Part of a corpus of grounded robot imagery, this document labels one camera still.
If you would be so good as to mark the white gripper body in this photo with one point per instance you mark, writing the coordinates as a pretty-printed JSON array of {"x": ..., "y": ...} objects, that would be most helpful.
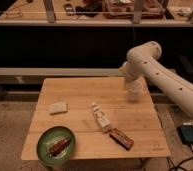
[{"x": 127, "y": 84}]

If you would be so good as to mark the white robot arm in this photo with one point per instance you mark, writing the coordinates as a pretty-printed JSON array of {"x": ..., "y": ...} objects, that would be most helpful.
[{"x": 143, "y": 60}]

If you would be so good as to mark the wooden folding table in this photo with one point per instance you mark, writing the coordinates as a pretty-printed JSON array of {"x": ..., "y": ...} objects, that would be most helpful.
[{"x": 96, "y": 151}]

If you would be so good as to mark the white plastic bottle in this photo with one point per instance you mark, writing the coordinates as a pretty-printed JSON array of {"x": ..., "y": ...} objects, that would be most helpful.
[{"x": 101, "y": 118}]

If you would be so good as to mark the brown snack bar package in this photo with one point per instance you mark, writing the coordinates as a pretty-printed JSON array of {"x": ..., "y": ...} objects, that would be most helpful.
[{"x": 120, "y": 138}]

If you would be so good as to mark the white sponge block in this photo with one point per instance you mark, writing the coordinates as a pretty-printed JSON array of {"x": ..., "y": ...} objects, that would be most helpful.
[{"x": 58, "y": 107}]

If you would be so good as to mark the black power box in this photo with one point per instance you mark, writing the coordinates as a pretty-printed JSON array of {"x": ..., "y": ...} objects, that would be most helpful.
[{"x": 186, "y": 133}]

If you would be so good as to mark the brown tray on shelf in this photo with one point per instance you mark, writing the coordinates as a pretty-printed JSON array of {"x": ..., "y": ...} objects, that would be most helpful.
[{"x": 151, "y": 9}]

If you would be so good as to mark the black device on shelf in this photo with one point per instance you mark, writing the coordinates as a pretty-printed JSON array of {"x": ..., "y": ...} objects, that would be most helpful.
[{"x": 90, "y": 10}]

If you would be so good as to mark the brown sausage on plate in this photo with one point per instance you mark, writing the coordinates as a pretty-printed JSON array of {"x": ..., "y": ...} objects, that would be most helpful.
[{"x": 59, "y": 146}]

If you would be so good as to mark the green plate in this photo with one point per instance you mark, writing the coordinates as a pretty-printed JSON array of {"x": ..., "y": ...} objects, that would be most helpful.
[{"x": 51, "y": 137}]

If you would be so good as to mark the black remote on shelf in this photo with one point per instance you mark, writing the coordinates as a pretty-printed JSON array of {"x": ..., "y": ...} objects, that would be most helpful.
[{"x": 69, "y": 9}]

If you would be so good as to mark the metal shelf rail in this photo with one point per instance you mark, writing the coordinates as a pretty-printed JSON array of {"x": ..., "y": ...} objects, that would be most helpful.
[{"x": 97, "y": 23}]

